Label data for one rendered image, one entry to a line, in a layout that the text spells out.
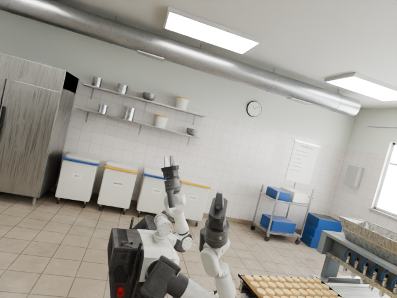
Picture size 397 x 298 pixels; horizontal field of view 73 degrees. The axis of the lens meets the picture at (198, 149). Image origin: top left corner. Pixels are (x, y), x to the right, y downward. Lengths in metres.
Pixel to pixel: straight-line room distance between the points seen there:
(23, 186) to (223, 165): 3.41
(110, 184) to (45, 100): 1.57
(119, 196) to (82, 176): 0.66
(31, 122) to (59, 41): 1.64
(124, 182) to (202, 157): 1.63
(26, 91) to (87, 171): 1.41
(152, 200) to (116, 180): 0.69
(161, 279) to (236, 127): 4.60
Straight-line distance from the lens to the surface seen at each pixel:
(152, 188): 4.64
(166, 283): 1.12
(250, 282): 1.67
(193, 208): 4.83
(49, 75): 4.49
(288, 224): 5.63
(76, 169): 4.66
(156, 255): 1.23
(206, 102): 5.31
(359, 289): 2.33
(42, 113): 4.44
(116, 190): 4.65
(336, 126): 6.65
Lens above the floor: 1.64
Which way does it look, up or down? 3 degrees down
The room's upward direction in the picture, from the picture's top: 14 degrees clockwise
